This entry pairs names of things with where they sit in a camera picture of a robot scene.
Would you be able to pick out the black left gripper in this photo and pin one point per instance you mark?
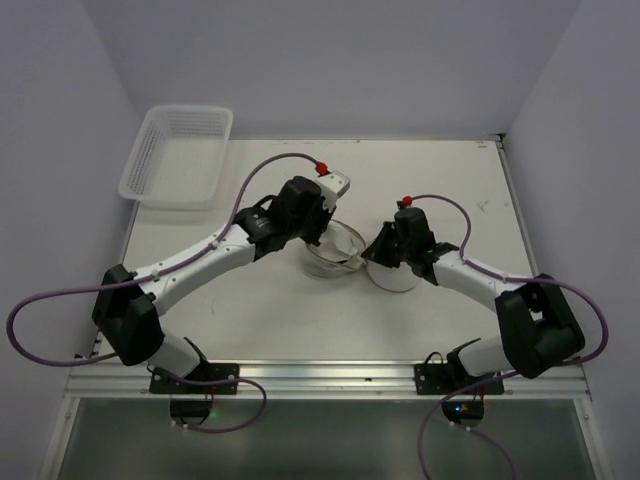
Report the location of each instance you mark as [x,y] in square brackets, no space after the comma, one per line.
[316,228]

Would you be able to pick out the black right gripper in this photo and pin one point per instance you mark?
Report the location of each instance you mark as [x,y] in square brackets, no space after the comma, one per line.
[382,247]

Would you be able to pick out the white mesh laundry bag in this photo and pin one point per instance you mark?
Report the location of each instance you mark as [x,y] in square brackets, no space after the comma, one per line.
[394,280]

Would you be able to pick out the white bra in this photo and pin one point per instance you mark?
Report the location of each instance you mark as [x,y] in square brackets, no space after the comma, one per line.
[338,249]

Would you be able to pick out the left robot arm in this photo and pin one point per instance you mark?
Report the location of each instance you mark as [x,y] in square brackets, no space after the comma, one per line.
[129,308]

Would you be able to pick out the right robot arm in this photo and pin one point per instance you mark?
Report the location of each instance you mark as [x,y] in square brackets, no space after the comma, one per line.
[537,328]

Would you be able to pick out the white plastic basket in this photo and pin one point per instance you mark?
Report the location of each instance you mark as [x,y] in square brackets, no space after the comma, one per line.
[177,157]

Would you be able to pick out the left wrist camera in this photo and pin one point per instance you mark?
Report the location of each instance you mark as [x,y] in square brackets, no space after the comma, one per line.
[333,187]

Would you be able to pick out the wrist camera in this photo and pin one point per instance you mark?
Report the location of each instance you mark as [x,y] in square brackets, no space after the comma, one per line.
[333,187]
[405,202]

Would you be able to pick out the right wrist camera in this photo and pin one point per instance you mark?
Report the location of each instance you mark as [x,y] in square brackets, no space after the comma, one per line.
[405,202]

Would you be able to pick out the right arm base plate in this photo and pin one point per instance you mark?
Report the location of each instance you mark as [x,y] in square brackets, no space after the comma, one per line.
[438,379]

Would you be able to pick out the aluminium right side rail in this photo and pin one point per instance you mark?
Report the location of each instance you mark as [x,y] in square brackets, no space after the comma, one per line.
[500,142]

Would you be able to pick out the aluminium rail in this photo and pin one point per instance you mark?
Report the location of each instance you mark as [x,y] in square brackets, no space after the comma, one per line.
[321,380]
[500,142]

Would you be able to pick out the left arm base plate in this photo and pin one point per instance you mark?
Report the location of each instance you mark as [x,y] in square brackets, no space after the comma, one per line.
[212,379]

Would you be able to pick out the aluminium front rail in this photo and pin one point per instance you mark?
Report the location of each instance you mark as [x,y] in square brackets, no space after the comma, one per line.
[321,380]

